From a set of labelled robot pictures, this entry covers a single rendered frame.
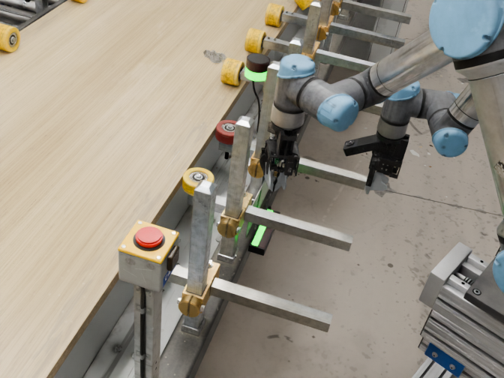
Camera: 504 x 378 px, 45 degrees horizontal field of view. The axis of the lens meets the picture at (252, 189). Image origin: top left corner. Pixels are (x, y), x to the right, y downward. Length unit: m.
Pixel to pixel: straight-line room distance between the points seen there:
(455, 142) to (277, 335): 1.20
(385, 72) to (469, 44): 0.34
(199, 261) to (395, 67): 0.56
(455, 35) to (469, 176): 2.54
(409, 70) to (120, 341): 0.91
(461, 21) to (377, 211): 2.12
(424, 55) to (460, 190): 2.19
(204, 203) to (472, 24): 0.57
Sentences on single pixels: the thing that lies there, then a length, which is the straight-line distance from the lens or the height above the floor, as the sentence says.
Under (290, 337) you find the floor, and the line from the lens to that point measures 2.38.
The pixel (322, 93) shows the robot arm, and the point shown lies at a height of 1.27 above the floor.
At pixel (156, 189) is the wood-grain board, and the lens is 1.51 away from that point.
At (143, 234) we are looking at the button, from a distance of 0.92.
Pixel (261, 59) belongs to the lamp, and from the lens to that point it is 1.56.
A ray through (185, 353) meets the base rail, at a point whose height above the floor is 0.70.
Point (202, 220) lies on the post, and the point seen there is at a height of 1.06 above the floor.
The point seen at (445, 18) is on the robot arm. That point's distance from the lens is 0.98.
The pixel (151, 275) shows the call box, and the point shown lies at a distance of 0.92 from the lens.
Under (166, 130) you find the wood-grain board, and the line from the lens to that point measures 1.72.
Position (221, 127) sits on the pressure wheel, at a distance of 1.74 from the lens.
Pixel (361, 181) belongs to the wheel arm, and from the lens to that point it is 1.72.
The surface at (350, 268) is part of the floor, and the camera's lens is 2.69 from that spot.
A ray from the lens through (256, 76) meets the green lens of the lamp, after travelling 1.56.
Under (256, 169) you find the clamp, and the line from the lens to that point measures 1.69.
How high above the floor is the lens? 1.87
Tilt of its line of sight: 39 degrees down
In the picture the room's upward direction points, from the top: 9 degrees clockwise
